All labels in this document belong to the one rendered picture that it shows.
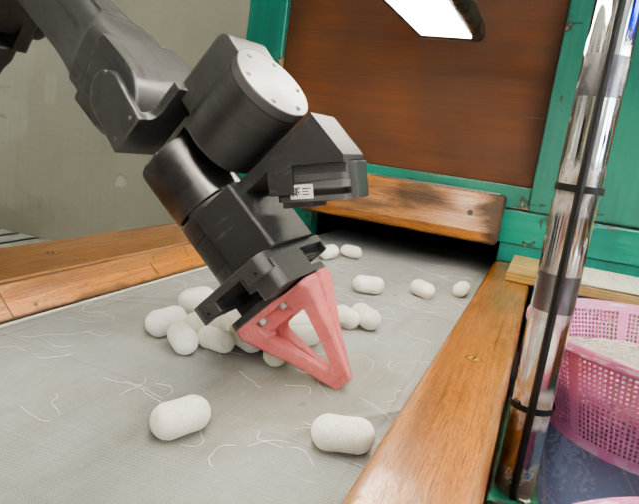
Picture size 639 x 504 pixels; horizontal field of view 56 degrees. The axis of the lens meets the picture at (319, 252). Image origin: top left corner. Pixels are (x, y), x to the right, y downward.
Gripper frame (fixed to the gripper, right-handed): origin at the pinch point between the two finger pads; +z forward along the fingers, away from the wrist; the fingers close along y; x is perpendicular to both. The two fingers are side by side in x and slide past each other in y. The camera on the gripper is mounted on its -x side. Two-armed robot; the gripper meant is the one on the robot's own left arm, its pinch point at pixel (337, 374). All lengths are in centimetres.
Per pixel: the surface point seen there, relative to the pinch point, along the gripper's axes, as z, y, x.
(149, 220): -70, 130, 91
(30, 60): -142, 129, 91
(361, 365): 0.9, 5.2, 0.6
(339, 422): 1.6, -8.3, -2.7
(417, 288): -0.6, 30.0, 0.7
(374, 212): -13, 48, 4
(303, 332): -3.9, 5.2, 2.9
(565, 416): 15.8, 17.3, -6.7
